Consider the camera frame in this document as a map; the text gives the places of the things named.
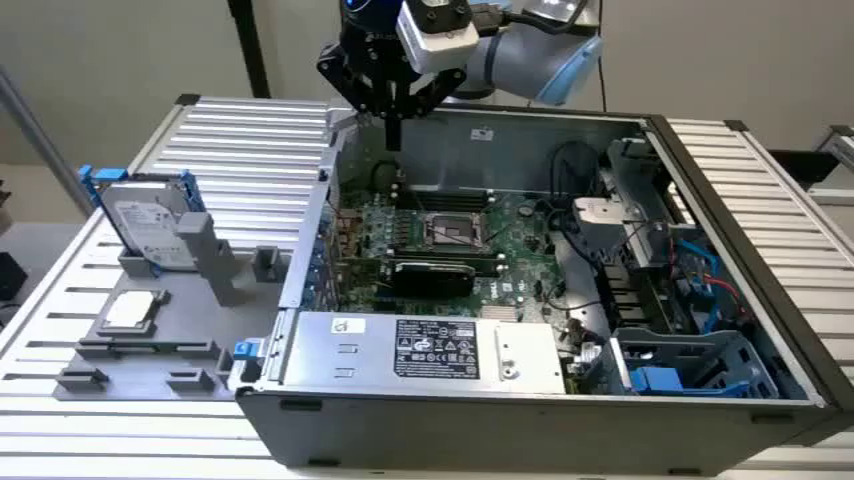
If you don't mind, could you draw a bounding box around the CPU socket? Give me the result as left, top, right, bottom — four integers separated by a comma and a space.
414, 210, 490, 247

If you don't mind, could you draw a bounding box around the blue wire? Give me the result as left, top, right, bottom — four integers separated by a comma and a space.
673, 238, 727, 332

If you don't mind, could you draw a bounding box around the aluminium frame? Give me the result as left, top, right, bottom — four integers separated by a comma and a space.
806, 123, 854, 206

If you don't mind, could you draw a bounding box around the grey parts rack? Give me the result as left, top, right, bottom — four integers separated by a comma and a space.
51, 211, 296, 401

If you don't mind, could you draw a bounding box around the black stand pole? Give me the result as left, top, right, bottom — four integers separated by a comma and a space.
226, 0, 272, 99

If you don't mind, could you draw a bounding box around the silver CPU chip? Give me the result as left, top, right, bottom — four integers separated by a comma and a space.
104, 291, 166, 326

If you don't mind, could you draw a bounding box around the black graphics card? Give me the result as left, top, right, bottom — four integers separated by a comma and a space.
379, 259, 479, 301

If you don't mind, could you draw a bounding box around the silver fan duct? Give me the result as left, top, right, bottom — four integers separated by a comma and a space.
571, 195, 629, 236

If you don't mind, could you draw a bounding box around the grey optical drive cage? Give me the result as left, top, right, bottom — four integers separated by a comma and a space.
599, 135, 675, 271

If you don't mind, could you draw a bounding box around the grey power supply unit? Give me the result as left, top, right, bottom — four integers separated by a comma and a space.
279, 310, 569, 394

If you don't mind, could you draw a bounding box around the black RAM slot bank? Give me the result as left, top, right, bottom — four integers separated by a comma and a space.
411, 188, 494, 210

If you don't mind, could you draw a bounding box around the grey metal post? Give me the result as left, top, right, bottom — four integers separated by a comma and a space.
0, 64, 99, 216

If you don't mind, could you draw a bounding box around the black open PC case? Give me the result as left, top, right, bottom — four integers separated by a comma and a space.
234, 94, 843, 474

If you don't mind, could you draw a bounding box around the dark RAM stick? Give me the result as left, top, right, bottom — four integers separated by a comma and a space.
99, 341, 210, 352

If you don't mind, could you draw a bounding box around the black looped wire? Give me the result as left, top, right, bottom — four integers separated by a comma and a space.
550, 139, 602, 201

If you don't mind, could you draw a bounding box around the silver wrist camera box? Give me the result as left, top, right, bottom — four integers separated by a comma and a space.
394, 0, 482, 74

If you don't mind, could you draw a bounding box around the green motherboard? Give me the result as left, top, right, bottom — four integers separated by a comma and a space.
326, 189, 582, 326

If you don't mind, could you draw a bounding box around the red wire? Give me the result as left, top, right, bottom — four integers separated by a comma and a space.
693, 278, 743, 322

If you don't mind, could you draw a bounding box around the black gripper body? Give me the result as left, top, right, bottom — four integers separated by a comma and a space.
338, 16, 436, 118

